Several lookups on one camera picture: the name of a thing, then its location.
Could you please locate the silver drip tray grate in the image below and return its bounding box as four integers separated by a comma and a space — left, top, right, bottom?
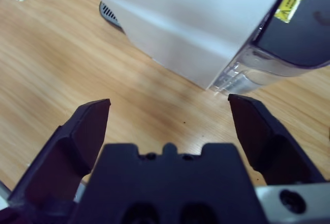
99, 1, 127, 35

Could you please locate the clear water tank black lid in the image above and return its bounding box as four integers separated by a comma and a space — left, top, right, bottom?
207, 0, 330, 96

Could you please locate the white coffee machine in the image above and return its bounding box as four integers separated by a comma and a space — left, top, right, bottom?
87, 0, 296, 92

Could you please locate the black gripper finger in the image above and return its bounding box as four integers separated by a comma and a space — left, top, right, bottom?
228, 93, 327, 186
7, 99, 111, 207

